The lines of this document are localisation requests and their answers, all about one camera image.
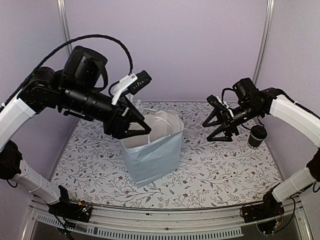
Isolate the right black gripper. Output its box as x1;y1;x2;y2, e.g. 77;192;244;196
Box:
202;101;263;142

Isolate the black paper coffee cup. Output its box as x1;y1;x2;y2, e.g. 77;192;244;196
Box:
247;125;268;149

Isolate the light blue paper bag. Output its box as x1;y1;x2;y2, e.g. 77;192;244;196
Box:
120;107;185;188

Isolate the black plastic cup lid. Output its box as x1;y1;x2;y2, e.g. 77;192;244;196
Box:
250;125;268;141

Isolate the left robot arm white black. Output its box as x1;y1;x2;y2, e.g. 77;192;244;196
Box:
0;45;151;217

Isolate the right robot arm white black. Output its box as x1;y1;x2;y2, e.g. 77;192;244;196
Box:
202;78;320;218

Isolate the floral patterned table mat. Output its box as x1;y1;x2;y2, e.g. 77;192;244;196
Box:
51;102;282;209

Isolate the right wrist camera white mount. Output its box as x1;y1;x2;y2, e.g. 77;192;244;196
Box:
206;95;232;114

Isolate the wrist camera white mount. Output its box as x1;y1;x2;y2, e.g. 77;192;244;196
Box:
206;95;232;114
108;70;152;106

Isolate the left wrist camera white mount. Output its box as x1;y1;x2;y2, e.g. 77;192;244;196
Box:
108;70;152;106

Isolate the aluminium front rail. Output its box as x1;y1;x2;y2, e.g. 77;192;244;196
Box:
22;192;313;240

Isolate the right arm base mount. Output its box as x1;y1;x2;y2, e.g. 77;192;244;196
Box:
239;200;285;235

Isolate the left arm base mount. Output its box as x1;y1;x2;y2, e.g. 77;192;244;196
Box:
48;200;93;223

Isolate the right aluminium frame post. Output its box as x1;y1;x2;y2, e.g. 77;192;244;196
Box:
252;0;275;86

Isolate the aluminium frame post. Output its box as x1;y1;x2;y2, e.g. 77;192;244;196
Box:
252;0;275;86
56;0;71;42

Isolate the left aluminium frame post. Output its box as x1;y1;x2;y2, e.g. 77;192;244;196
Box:
56;0;71;42

